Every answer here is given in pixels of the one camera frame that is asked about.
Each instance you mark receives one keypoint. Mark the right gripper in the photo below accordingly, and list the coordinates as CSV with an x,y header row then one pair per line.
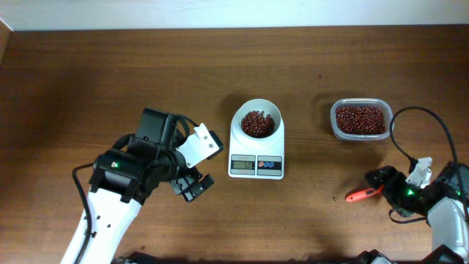
x,y
385,182

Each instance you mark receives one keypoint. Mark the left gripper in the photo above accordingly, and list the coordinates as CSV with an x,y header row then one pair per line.
x,y
181,186

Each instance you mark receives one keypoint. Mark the orange measuring scoop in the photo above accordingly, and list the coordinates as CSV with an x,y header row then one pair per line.
x,y
356,196

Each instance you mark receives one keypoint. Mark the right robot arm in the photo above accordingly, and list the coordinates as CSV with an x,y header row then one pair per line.
x,y
439,204

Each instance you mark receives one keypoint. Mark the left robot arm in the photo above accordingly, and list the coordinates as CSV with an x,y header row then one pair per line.
x,y
109,204

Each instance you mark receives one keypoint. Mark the white digital kitchen scale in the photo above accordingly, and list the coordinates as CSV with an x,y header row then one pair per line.
x,y
256,158

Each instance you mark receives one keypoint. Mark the red beans in bowl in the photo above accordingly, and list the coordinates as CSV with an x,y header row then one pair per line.
x,y
258,124

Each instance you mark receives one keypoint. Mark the red beans in container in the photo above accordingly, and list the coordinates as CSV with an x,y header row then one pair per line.
x,y
360,120

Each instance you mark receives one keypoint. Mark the clear plastic bean container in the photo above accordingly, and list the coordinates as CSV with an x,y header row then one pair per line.
x,y
373,102

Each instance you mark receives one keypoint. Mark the white round bowl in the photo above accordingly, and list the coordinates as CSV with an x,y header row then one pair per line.
x,y
260,105

